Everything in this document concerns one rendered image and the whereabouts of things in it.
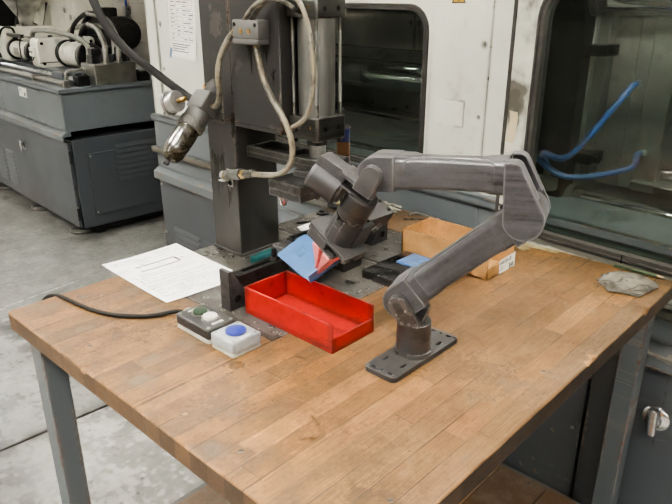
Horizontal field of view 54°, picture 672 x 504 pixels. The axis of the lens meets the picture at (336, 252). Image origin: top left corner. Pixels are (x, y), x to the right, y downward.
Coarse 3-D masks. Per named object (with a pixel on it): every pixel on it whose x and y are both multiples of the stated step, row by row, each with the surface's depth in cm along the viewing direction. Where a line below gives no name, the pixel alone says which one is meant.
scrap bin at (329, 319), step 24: (264, 288) 138; (288, 288) 143; (312, 288) 138; (264, 312) 132; (288, 312) 127; (312, 312) 136; (336, 312) 134; (360, 312) 130; (312, 336) 124; (336, 336) 126; (360, 336) 126
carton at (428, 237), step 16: (416, 224) 168; (432, 224) 173; (448, 224) 169; (416, 240) 163; (432, 240) 159; (448, 240) 170; (432, 256) 161; (496, 256) 162; (512, 256) 158; (480, 272) 152; (496, 272) 154
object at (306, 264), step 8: (296, 240) 138; (304, 240) 137; (288, 248) 137; (296, 248) 136; (304, 248) 135; (312, 248) 134; (288, 256) 135; (296, 256) 134; (304, 256) 133; (312, 256) 132; (296, 264) 132; (304, 264) 131; (312, 264) 130; (304, 272) 129; (312, 272) 124; (312, 280) 127
